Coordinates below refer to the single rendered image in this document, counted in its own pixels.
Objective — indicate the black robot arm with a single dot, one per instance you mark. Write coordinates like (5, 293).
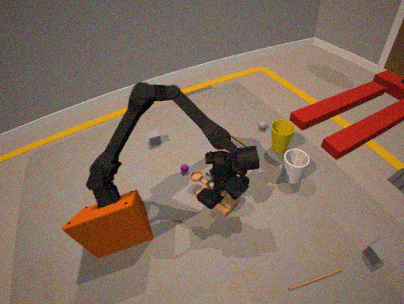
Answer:
(143, 95)

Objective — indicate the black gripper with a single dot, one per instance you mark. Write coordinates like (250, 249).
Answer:
(211, 197)

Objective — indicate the yellow cup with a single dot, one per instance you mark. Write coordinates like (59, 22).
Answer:
(281, 134)

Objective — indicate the white paper cup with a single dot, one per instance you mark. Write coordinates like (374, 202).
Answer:
(294, 166)

